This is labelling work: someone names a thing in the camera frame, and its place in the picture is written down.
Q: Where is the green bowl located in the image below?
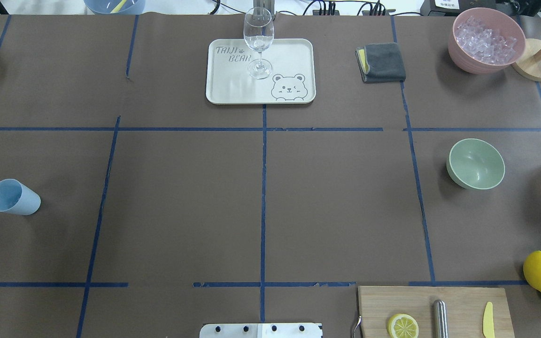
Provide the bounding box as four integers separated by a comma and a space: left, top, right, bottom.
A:
445, 138, 505, 190

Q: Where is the light blue plastic cup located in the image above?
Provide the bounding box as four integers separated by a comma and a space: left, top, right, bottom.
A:
0, 179, 41, 215

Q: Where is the pink bowl with ice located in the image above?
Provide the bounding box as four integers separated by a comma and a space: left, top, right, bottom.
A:
448, 7, 526, 74

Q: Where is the white bear tray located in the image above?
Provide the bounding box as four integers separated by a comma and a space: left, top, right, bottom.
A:
206, 38, 317, 105

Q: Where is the clear wine glass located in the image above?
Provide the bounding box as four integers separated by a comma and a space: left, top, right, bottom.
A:
243, 7, 275, 80

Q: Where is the grey folded cloth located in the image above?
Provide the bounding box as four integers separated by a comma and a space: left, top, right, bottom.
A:
355, 42, 406, 84

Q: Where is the wooden cutting board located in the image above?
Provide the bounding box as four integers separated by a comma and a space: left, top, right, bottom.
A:
358, 286, 515, 338

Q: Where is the lemon half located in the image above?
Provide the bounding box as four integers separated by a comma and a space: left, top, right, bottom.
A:
386, 313, 419, 338

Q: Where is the yellow plastic knife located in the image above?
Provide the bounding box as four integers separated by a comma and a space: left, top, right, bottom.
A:
482, 301, 495, 338

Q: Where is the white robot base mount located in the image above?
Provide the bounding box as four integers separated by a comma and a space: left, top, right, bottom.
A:
199, 322, 324, 338

